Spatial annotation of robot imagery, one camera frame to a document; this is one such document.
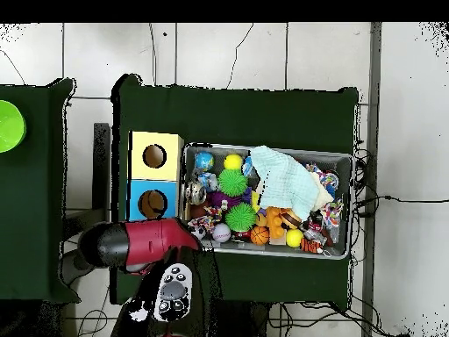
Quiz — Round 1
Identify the grey stand base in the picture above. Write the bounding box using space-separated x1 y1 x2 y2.
61 250 93 285

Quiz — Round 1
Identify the blue globe ball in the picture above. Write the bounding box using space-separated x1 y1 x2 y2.
194 151 215 172

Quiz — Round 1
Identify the black flat panel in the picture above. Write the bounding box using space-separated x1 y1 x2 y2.
92 122 111 226

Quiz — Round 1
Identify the lime green bowl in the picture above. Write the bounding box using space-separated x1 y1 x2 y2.
0 99 28 154

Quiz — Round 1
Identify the dark green side tablecloth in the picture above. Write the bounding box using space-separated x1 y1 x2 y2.
0 77 82 305

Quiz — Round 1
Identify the shallow mesh bin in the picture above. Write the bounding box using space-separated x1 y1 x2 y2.
177 141 353 261

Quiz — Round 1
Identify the mint waffle cloth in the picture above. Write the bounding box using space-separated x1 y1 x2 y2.
249 145 319 221

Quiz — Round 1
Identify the green spiky ball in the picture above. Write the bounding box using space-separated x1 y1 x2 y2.
217 168 249 197
224 202 258 233

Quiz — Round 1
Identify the yellow ball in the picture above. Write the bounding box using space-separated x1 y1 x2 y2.
285 228 305 248
223 153 244 171

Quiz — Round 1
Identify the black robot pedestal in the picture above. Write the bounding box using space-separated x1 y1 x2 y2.
217 301 271 337

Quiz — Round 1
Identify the small orange basketball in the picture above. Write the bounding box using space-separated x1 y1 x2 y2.
250 226 270 246

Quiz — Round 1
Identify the cream cloth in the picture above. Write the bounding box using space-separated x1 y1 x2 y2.
310 171 334 212

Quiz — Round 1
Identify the wooden three-hole box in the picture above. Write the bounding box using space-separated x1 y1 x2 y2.
125 131 184 223

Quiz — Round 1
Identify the crushed silver can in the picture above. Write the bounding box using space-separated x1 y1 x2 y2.
184 180 208 206

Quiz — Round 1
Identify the black power cable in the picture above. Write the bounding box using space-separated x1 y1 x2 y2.
353 195 449 204

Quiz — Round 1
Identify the tiger plush toy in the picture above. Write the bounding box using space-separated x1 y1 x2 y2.
300 238 324 255

